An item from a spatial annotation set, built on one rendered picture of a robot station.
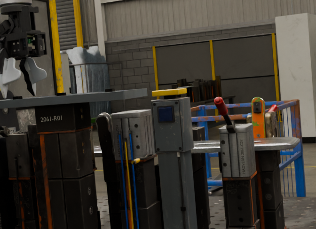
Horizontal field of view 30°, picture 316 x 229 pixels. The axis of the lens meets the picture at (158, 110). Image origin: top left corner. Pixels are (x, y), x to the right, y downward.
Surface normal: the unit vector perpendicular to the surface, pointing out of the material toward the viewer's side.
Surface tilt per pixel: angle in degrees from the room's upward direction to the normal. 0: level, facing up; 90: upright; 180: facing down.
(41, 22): 90
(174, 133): 90
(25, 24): 90
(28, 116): 98
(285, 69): 90
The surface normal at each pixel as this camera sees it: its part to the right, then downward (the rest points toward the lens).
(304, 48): -0.45, 0.08
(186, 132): 0.94, -0.06
